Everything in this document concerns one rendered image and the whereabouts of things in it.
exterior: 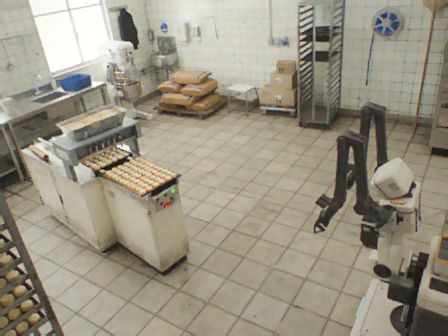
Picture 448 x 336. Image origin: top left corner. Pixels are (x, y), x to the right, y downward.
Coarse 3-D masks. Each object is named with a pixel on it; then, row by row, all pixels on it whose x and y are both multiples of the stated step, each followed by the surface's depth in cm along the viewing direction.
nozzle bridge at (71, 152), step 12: (132, 120) 364; (108, 132) 343; (120, 132) 359; (132, 132) 368; (60, 144) 329; (72, 144) 327; (84, 144) 325; (96, 144) 344; (132, 144) 380; (60, 156) 336; (72, 156) 320; (84, 156) 334; (72, 168) 334; (72, 180) 340
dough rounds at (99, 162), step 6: (108, 150) 371; (114, 150) 370; (120, 150) 369; (96, 156) 363; (102, 156) 364; (108, 156) 359; (114, 156) 362; (120, 156) 357; (84, 162) 354; (90, 162) 354; (96, 162) 352; (102, 162) 353; (108, 162) 348; (90, 168) 345; (96, 168) 341
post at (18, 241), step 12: (0, 192) 146; (0, 204) 147; (12, 216) 151; (12, 228) 152; (24, 252) 159; (24, 264) 161; (36, 276) 166; (36, 288) 167; (48, 300) 173; (48, 312) 174
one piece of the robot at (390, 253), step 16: (416, 192) 207; (400, 208) 200; (416, 208) 207; (400, 224) 211; (416, 224) 208; (384, 240) 226; (400, 240) 217; (384, 256) 222; (400, 256) 228; (384, 272) 227
